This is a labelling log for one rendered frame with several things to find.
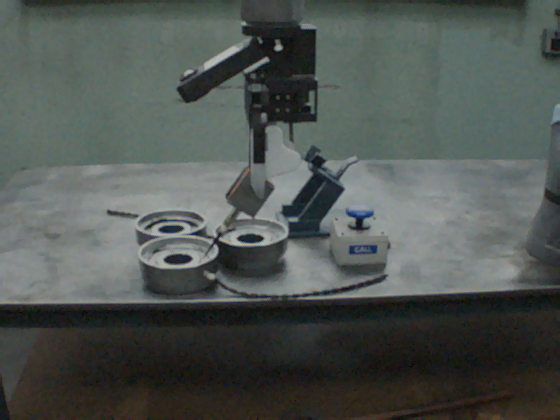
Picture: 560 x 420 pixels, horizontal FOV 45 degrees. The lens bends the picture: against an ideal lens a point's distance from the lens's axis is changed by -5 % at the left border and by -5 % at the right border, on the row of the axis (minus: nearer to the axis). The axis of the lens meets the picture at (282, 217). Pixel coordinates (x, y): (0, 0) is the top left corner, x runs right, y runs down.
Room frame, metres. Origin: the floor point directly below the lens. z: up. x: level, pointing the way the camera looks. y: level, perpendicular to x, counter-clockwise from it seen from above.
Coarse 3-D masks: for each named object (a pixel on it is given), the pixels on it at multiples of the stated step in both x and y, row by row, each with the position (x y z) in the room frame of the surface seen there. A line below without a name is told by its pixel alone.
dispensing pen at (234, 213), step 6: (246, 168) 0.85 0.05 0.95; (240, 174) 0.85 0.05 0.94; (234, 186) 0.84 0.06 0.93; (228, 192) 0.85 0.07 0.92; (234, 210) 0.84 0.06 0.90; (228, 216) 0.84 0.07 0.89; (234, 216) 0.84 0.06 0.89; (228, 222) 0.84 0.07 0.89; (234, 222) 0.84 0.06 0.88; (222, 228) 0.84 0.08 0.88; (228, 228) 0.84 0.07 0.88; (222, 234) 0.84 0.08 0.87; (216, 240) 0.84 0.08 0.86; (210, 246) 0.84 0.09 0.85
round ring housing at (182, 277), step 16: (160, 240) 0.89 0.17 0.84; (176, 240) 0.89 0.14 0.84; (192, 240) 0.89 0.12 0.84; (144, 256) 0.85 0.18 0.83; (160, 256) 0.85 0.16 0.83; (176, 256) 0.87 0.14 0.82; (192, 256) 0.86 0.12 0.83; (208, 256) 0.86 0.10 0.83; (144, 272) 0.81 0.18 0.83; (160, 272) 0.80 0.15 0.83; (176, 272) 0.79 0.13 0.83; (192, 272) 0.80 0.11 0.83; (208, 272) 0.82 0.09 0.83; (160, 288) 0.80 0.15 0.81; (176, 288) 0.80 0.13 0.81; (192, 288) 0.81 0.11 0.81
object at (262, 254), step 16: (240, 224) 0.97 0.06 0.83; (256, 224) 0.97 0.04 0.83; (272, 224) 0.96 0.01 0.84; (240, 240) 0.93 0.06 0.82; (256, 240) 0.94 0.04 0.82; (288, 240) 0.92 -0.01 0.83; (224, 256) 0.88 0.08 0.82; (240, 256) 0.87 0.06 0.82; (256, 256) 0.87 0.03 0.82; (272, 256) 0.88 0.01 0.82
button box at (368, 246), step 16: (336, 224) 0.94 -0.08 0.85; (352, 224) 0.93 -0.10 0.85; (368, 224) 0.93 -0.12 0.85; (336, 240) 0.91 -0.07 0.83; (352, 240) 0.89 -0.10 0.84; (368, 240) 0.90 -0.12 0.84; (384, 240) 0.90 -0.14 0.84; (336, 256) 0.90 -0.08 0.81; (352, 256) 0.89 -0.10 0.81; (368, 256) 0.90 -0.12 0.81; (384, 256) 0.90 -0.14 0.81
